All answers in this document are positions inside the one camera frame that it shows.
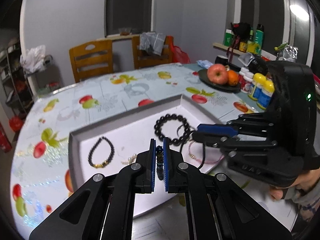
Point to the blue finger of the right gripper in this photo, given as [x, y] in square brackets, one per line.
[209, 139]
[218, 129]

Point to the person right hand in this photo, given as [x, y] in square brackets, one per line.
[305, 182]

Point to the orange fruit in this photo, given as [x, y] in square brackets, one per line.
[233, 78]

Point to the left wooden chair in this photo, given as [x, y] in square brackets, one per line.
[91, 59]

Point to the white plastic bag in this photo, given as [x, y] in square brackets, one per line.
[33, 59]

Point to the grey shallow cardboard tray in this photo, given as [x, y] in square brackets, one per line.
[130, 133]

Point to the yellow lid pill bottle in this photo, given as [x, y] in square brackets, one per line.
[256, 86]

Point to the fruit pattern tablecloth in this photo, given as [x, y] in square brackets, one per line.
[40, 172]

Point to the grey cloth on chair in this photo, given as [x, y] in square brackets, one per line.
[152, 43]

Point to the red apple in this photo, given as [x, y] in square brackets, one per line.
[217, 74]

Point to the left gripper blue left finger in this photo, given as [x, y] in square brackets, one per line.
[150, 167]

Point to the right wooden chair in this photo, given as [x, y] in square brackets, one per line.
[148, 58]

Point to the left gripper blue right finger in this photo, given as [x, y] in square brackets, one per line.
[166, 163]

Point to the wooden chair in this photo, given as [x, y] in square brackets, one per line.
[148, 58]
[91, 59]

